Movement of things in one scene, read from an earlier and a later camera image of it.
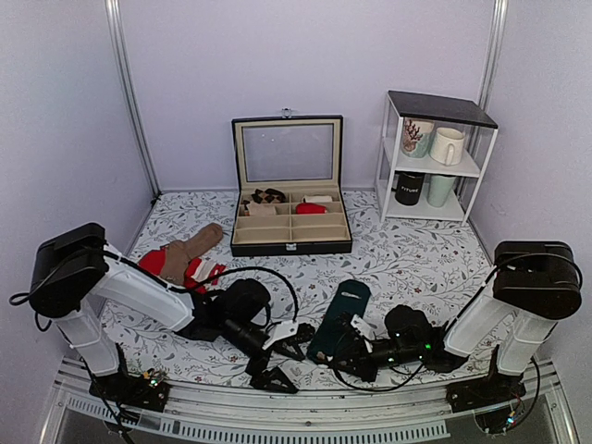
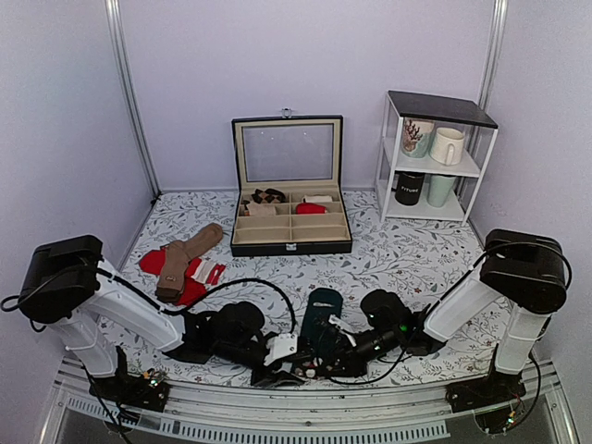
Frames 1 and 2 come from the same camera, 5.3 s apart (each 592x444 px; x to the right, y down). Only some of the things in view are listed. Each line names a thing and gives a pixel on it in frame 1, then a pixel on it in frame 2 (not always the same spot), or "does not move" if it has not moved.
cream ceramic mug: [446, 145] does not move
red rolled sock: [307, 208] does not move
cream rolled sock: [317, 199] does not move
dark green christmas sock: [351, 300] → [320, 339]
